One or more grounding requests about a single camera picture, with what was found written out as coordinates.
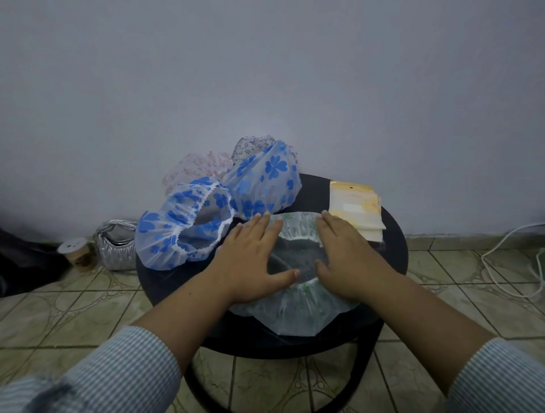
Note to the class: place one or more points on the person's left hand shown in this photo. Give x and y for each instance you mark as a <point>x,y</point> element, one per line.
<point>247,264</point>

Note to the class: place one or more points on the person's right hand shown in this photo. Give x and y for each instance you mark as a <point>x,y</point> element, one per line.
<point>353,264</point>

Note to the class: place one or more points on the stack of yellow small pouches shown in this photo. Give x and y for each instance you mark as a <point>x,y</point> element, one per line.
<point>353,200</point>

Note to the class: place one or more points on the green print shower cap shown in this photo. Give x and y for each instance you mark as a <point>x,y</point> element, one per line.
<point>298,315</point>

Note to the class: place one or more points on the blue flower shower cap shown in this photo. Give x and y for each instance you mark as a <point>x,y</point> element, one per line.
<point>157,242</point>
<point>264,178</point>

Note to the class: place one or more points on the pink print shower cap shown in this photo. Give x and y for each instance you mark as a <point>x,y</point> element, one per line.
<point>191,168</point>

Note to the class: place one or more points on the person's right forearm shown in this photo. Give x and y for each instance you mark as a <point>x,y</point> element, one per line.
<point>426,315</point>

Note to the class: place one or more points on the person's left forearm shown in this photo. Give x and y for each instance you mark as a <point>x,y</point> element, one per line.
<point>183,319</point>

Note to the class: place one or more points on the black round side table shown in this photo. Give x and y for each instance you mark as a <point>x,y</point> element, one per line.
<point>179,289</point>

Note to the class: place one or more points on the silver quilted handbag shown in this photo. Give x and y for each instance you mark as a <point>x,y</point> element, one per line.
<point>115,255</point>

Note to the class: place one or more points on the ribbon spool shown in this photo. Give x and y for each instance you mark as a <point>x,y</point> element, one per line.
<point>78,255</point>

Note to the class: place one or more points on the black bag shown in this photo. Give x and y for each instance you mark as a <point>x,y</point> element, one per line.
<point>25,264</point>

